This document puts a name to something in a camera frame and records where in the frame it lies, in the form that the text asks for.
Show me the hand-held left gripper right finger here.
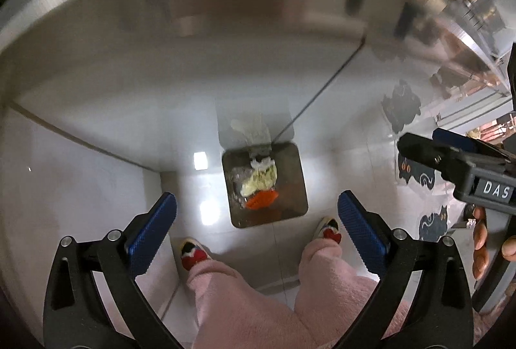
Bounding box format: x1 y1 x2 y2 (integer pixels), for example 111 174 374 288
336 190 474 349

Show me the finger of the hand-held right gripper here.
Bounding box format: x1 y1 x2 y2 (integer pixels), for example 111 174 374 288
433 127 512 163
397 122 470 189

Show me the person's right leg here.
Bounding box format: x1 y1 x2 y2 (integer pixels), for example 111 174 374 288
294 238 404 349

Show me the person's slipper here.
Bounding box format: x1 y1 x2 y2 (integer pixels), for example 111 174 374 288
175 237 212 271
312 217 342 245

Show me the square metal waste bin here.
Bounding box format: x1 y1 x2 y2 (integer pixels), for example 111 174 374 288
222 141 309 229

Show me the person's right slipper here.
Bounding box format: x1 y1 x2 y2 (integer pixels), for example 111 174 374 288
312 217 342 245

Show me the white plastic bag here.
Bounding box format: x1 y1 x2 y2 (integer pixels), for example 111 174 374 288
250 157 275 172

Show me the yellow-white food waste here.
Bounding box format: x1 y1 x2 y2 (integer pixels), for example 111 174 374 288
240 166 279 197

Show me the person's leg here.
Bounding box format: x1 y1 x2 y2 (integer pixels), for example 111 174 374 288
294 238 404 349
187 260 311 349

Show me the orange foam fruit net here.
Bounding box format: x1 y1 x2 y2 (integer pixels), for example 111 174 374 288
246 190 280 210

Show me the person's left leg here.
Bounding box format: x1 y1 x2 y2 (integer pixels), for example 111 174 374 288
187 260 311 349

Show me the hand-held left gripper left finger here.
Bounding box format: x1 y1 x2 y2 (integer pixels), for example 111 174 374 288
42 192 178 349

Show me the person's left slipper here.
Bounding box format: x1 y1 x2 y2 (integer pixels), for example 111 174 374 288
175 237 212 271

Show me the black cat sticker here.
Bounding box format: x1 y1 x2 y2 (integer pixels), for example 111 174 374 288
419 206 448 241
417 170 436 189
381 79 422 134
397 156 416 184

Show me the person's right hand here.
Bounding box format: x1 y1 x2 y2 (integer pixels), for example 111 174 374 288
472 207 516 281

